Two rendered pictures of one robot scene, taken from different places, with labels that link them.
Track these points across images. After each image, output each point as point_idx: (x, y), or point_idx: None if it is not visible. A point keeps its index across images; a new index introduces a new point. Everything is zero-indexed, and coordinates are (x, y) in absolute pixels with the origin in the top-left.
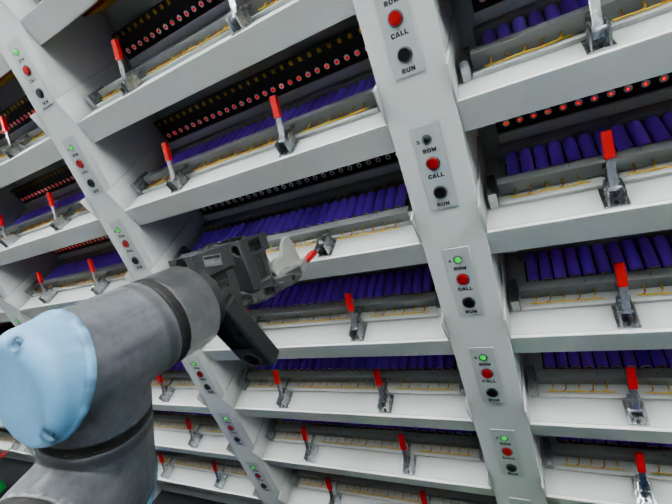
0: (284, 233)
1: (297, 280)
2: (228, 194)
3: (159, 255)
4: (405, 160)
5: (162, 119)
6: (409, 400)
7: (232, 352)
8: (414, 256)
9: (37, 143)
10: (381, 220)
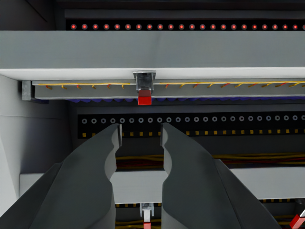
0: (209, 97)
1: (10, 208)
2: (247, 176)
3: None
4: (1, 172)
5: (289, 201)
6: None
7: None
8: (2, 47)
9: None
10: (69, 92)
